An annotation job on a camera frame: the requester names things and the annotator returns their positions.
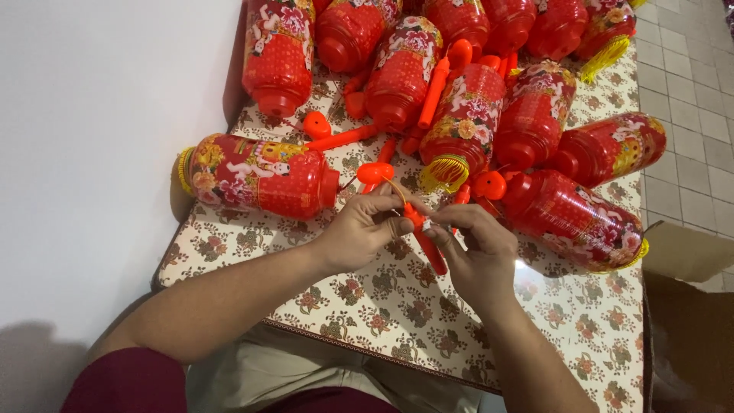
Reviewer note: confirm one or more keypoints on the person's left hand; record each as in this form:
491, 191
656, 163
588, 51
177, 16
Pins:
355, 232

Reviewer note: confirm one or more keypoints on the person's right hand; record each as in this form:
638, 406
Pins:
484, 261

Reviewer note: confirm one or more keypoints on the floral cream tablecloth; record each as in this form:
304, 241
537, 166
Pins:
395, 310

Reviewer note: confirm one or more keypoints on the heap of red printed lanterns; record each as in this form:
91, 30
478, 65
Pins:
459, 123

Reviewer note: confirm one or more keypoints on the person's beige trousers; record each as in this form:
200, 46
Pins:
298, 367

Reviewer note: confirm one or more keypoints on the brown cardboard box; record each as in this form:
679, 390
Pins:
688, 338

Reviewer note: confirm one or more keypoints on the person's maroon shirt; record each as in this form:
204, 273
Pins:
126, 384

